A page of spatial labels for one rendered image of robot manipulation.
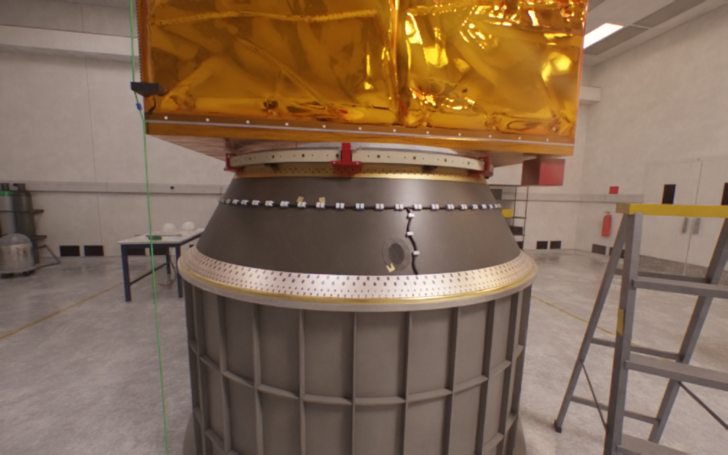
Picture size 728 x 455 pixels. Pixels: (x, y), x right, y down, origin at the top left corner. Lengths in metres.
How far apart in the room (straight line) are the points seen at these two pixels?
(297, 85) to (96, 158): 7.15
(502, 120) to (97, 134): 7.76
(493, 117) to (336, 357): 1.22
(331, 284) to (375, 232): 0.26
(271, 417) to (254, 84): 1.31
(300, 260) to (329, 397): 0.52
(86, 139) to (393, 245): 7.73
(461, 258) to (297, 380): 0.79
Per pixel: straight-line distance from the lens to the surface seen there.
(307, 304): 0.97
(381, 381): 1.15
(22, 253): 7.59
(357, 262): 1.01
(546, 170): 1.69
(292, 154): 1.23
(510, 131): 1.52
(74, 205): 8.41
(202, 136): 1.32
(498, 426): 1.73
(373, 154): 1.14
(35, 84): 8.96
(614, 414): 1.59
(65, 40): 8.42
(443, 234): 1.15
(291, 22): 1.34
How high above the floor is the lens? 1.53
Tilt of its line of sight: 7 degrees down
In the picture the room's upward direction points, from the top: 1 degrees clockwise
